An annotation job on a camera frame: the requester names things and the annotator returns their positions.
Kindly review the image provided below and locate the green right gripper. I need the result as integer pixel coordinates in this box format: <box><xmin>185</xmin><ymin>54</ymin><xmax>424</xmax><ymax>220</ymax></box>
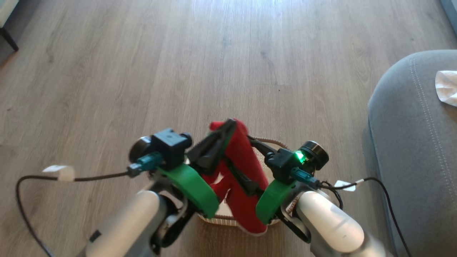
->
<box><xmin>222</xmin><ymin>136</ymin><xmax>312</xmax><ymax>244</ymax></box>

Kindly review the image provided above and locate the white cable tag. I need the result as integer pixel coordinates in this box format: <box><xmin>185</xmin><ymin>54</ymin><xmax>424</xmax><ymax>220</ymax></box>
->
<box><xmin>333</xmin><ymin>179</ymin><xmax>364</xmax><ymax>192</ymax></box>
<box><xmin>42</xmin><ymin>165</ymin><xmax>76</xmax><ymax>182</ymax></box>

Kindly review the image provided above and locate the grey fabric sofa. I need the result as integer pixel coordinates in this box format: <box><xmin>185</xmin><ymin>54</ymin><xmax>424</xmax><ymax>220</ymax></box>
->
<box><xmin>367</xmin><ymin>50</ymin><xmax>457</xmax><ymax>257</ymax></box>

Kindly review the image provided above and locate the red garment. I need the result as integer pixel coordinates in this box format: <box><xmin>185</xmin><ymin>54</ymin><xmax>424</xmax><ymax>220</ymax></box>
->
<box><xmin>200</xmin><ymin>119</ymin><xmax>270</xmax><ymax>236</ymax></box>

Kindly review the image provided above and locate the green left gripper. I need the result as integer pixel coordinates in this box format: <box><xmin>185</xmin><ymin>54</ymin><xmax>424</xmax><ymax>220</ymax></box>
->
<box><xmin>149</xmin><ymin>119</ymin><xmax>238</xmax><ymax>251</ymax></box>

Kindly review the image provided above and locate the beige plastic laundry basket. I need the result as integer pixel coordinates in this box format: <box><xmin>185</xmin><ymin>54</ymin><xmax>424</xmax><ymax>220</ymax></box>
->
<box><xmin>196</xmin><ymin>135</ymin><xmax>299</xmax><ymax>228</ymax></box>

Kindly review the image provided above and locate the pale pink cloth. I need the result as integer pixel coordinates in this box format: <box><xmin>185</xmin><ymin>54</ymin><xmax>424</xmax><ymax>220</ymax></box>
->
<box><xmin>435</xmin><ymin>70</ymin><xmax>457</xmax><ymax>107</ymax></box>

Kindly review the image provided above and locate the white furniture with black leg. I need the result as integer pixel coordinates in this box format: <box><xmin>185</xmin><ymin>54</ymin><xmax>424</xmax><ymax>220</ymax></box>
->
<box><xmin>0</xmin><ymin>0</ymin><xmax>20</xmax><ymax>52</ymax></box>

